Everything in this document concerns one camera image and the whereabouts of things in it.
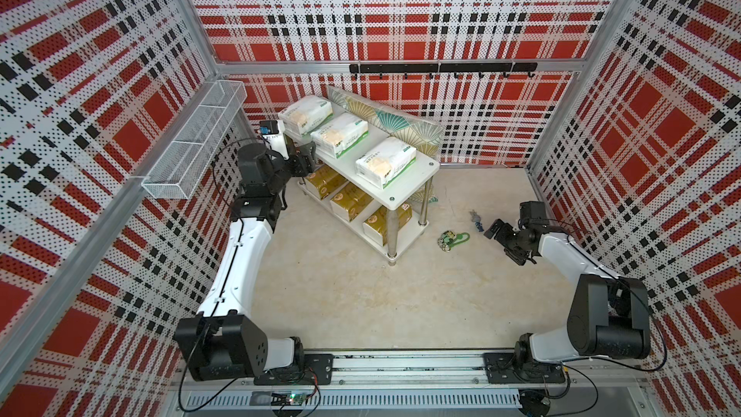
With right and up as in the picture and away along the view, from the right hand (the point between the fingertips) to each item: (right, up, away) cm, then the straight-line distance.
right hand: (497, 239), depth 91 cm
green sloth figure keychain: (-14, -1, +8) cm, 16 cm away
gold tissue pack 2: (-48, +12, +3) cm, 49 cm away
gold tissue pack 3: (-39, +5, -4) cm, 39 cm away
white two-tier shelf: (-44, +19, -19) cm, 51 cm away
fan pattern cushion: (-25, +32, -10) cm, 42 cm away
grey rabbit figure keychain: (-3, +5, +13) cm, 14 cm away
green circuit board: (-60, -35, -21) cm, 73 cm away
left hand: (-57, +28, -15) cm, 65 cm away
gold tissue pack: (-57, +19, +8) cm, 60 cm away
